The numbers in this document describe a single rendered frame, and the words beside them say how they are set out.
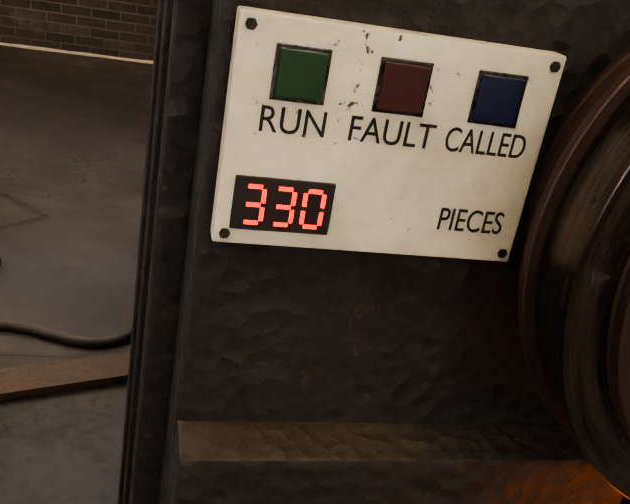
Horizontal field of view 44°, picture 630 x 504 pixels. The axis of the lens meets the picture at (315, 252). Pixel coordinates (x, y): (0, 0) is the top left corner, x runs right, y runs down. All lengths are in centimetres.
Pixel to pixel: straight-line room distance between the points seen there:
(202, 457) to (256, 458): 5
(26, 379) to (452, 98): 183
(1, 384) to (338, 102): 179
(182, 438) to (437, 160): 33
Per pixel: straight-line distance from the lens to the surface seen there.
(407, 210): 64
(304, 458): 71
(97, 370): 233
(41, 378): 230
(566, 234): 60
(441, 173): 64
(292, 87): 58
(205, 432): 72
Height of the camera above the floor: 131
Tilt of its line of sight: 23 degrees down
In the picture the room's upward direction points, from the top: 10 degrees clockwise
